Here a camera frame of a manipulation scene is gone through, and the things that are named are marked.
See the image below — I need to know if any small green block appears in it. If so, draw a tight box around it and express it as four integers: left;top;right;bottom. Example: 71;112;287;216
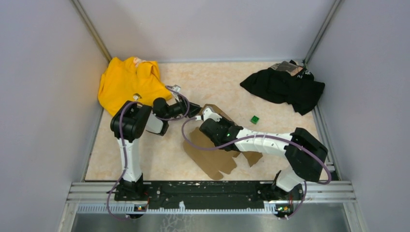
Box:
250;116;260;124

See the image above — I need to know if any yellow shirt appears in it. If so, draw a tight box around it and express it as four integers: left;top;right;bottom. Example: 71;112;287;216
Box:
98;57;173;116

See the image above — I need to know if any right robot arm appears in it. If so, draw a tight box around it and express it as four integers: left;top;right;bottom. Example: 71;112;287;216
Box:
199;118;331;199

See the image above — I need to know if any aluminium frame rail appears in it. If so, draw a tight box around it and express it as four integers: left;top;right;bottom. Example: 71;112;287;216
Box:
66;181;356;215

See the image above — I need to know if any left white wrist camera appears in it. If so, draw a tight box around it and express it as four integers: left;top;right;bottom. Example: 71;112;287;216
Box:
171;85;181;93

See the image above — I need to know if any brown cardboard box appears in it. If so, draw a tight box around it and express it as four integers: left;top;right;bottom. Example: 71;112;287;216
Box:
182;104;263;180

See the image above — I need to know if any black shirt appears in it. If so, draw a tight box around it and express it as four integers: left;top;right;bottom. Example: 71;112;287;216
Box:
240;60;325;116

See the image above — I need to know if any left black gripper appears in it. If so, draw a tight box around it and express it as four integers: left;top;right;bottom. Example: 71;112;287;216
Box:
164;94;204;120

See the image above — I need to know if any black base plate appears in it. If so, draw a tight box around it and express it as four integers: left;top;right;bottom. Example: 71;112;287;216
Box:
114;181;303;210

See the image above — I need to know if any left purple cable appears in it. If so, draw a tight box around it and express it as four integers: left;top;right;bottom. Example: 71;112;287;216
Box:
106;85;191;221

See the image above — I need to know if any purple cable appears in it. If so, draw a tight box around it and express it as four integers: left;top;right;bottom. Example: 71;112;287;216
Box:
106;85;191;221
181;116;333;219

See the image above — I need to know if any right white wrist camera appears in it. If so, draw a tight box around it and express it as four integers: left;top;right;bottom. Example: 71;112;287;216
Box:
201;106;222;122

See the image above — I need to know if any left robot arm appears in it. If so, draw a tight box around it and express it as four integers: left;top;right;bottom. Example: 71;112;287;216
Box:
110;97;202;200

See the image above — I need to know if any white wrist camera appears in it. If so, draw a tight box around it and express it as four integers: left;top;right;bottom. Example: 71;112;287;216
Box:
201;106;222;122
171;85;181;93

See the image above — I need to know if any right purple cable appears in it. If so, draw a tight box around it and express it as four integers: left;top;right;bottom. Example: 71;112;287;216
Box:
181;116;333;219

